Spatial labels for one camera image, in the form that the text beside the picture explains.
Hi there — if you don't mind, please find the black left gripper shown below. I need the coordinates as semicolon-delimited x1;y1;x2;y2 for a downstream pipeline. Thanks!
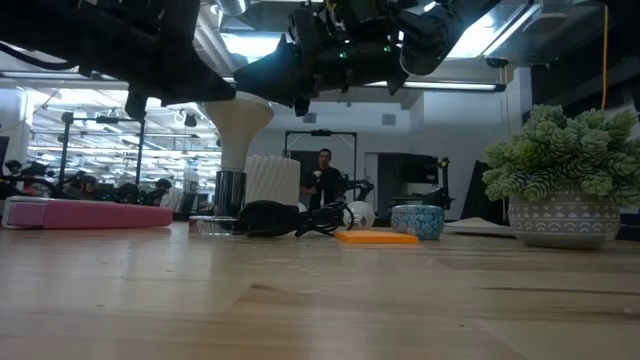
64;0;236;121

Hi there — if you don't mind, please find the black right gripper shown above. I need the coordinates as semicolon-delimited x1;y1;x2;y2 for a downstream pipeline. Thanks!
232;0;411;117

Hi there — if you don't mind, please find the white flood light bulb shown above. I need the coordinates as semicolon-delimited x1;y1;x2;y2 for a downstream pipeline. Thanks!
202;90;275;172

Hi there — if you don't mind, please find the chrome lamp socket base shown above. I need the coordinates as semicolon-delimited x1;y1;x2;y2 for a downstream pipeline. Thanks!
188;169;249;236

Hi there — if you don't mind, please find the black power cord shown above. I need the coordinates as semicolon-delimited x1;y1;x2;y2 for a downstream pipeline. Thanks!
234;199;355;239

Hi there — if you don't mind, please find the small round white light bulb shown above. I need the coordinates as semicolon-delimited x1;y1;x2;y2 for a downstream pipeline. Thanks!
343;199;376;230

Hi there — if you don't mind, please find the white textured mug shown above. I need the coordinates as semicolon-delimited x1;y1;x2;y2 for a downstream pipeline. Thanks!
244;154;308;214

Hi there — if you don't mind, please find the person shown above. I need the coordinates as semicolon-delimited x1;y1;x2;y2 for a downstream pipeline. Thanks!
299;147;346;211

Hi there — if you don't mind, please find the black background cabinet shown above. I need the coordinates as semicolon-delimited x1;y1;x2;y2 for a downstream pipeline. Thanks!
377;152;441;206

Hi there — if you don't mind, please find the pink flat case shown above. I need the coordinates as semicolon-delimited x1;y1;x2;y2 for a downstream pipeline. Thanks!
1;195;174;231

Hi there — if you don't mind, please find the long ceiling light bar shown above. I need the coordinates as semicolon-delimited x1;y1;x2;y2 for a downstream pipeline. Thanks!
222;74;507;94

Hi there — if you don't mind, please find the orange sticky note pad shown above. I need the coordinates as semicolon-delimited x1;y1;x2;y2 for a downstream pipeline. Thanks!
333;228;420;246

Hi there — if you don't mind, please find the blue patterned bowl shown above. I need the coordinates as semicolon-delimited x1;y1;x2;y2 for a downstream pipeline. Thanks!
390;203;445;241

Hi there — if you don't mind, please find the green succulent in patterned pot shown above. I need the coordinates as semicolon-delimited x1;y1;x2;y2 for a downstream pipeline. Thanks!
482;103;640;250

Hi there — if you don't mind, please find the black background gantry frame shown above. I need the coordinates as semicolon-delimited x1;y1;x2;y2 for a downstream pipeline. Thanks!
283;129;359;201
59;112;147;201

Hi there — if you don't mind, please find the yellow cable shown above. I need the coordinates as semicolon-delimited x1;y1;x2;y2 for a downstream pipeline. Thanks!
599;4;610;111

